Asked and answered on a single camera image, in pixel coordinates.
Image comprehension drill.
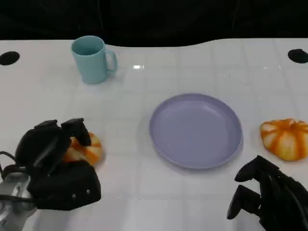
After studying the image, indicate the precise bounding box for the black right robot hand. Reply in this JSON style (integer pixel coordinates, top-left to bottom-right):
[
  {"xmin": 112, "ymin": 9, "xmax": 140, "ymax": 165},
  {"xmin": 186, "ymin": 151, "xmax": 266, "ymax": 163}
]
[{"xmin": 227, "ymin": 155, "xmax": 308, "ymax": 231}]

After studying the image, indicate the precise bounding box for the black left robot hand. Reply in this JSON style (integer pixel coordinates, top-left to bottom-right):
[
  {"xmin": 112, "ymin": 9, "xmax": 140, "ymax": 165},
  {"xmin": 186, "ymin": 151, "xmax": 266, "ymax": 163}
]
[{"xmin": 14, "ymin": 117, "xmax": 92, "ymax": 175}]

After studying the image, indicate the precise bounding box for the orange white toy bread roll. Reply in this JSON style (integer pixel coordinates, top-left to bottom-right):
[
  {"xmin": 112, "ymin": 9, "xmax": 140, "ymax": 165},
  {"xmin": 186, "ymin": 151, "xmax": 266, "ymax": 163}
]
[
  {"xmin": 259, "ymin": 117, "xmax": 308, "ymax": 161},
  {"xmin": 62, "ymin": 131, "xmax": 103, "ymax": 167}
]

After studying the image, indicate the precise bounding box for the black table grommet hole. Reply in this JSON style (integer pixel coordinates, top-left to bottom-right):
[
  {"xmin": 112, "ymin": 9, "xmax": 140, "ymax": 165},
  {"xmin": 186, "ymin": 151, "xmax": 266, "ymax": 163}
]
[
  {"xmin": 0, "ymin": 51, "xmax": 20, "ymax": 66},
  {"xmin": 287, "ymin": 49, "xmax": 308, "ymax": 64}
]

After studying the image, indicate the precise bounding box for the pale green mug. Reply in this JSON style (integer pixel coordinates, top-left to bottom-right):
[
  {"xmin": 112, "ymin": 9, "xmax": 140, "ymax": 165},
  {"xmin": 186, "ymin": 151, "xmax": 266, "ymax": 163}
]
[{"xmin": 70, "ymin": 35, "xmax": 118, "ymax": 85}]

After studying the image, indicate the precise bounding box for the lilac plate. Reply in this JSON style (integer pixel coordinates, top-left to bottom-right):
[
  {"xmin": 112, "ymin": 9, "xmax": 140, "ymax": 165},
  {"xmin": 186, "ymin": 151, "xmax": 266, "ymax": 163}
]
[{"xmin": 149, "ymin": 93, "xmax": 243, "ymax": 170}]

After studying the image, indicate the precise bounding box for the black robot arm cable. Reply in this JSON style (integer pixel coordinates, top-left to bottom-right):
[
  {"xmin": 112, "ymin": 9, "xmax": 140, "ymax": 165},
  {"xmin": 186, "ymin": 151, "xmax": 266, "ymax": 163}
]
[{"xmin": 0, "ymin": 151, "xmax": 18, "ymax": 180}]

